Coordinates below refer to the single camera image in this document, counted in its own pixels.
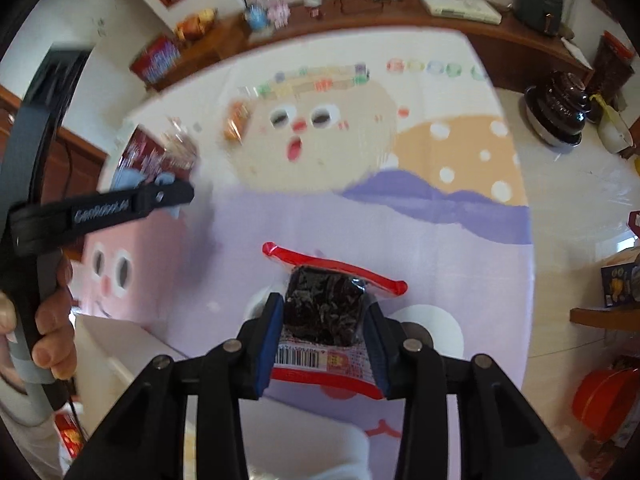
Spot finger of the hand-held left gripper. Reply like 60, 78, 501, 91
132, 178, 196, 217

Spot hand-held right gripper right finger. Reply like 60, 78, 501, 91
364, 300, 581, 480

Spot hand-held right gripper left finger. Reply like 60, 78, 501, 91
62, 292, 285, 480

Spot red shiny snack packet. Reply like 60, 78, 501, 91
117, 119, 200, 181

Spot dark snack packet red ends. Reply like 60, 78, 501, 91
261, 241, 408, 401

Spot white storage box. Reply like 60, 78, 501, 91
72, 314, 193, 396

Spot person's left forearm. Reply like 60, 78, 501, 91
0, 360, 68, 480

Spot person's left hand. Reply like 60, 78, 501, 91
34, 255, 78, 382

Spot brown wooden door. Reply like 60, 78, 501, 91
0, 85, 108, 196

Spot orange snack packet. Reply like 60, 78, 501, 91
223, 101, 251, 142

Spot red tin box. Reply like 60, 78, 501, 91
130, 35, 182, 86

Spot fruit bowl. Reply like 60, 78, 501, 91
174, 9, 218, 42

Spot red yellow snack packet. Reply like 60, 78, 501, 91
54, 412, 85, 458

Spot wooden board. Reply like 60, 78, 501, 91
570, 305, 640, 333

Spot red plastic stool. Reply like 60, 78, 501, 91
572, 367, 640, 441

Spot dark blue printed box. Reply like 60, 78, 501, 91
600, 260, 640, 308

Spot wooden television cabinet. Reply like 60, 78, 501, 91
150, 0, 596, 93

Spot white set-top box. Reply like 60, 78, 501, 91
417, 0, 502, 26

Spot white paper sheet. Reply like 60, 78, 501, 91
562, 37, 593, 68

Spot dark wicker basket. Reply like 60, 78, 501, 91
592, 30, 638, 111

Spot dark green air fryer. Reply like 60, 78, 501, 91
515, 0, 565, 37

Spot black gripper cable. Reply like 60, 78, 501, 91
67, 382, 83, 438

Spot white jug yellow handle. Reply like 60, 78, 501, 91
590, 92, 638, 153

